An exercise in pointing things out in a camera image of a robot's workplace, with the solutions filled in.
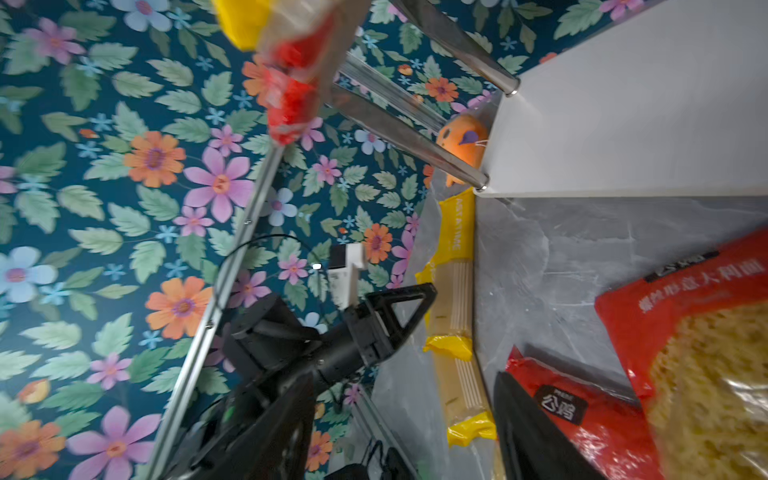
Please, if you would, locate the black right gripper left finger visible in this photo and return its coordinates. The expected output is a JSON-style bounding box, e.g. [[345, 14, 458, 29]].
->
[[173, 374, 315, 479]]

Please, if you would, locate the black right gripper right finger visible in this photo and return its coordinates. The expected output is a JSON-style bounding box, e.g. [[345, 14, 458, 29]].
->
[[492, 372, 604, 480]]

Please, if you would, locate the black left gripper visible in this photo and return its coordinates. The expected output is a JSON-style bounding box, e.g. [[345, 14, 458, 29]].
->
[[323, 282, 437, 384]]

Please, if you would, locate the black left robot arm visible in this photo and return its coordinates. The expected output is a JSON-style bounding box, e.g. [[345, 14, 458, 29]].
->
[[160, 283, 437, 479]]

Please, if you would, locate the white two-tier shelf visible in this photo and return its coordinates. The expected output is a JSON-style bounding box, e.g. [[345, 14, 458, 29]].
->
[[329, 1, 767, 198]]

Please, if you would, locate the yellow spaghetti box front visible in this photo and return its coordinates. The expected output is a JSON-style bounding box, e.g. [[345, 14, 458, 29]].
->
[[432, 353, 497, 447]]

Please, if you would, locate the yellow spaghetti box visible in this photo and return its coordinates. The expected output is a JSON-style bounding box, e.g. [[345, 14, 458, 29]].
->
[[416, 190, 476, 361], [432, 353, 497, 447]]

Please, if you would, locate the yellow spaghetti box back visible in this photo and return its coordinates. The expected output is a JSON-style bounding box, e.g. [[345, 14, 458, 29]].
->
[[416, 190, 476, 361]]

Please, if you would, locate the red macaroni bag upper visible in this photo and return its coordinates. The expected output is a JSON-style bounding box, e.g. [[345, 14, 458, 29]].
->
[[506, 348, 664, 479]]

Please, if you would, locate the red macaroni bag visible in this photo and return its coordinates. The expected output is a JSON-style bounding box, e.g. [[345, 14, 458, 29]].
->
[[506, 348, 664, 479], [595, 229, 767, 479]]

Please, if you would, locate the orange plush toy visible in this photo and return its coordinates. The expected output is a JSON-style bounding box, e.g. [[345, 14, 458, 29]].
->
[[436, 114, 489, 169]]

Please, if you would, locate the red macaroni bag front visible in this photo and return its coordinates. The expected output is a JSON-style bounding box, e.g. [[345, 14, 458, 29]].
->
[[595, 229, 767, 479]]

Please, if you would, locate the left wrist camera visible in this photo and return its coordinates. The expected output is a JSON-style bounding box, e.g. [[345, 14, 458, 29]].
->
[[327, 243, 367, 310]]

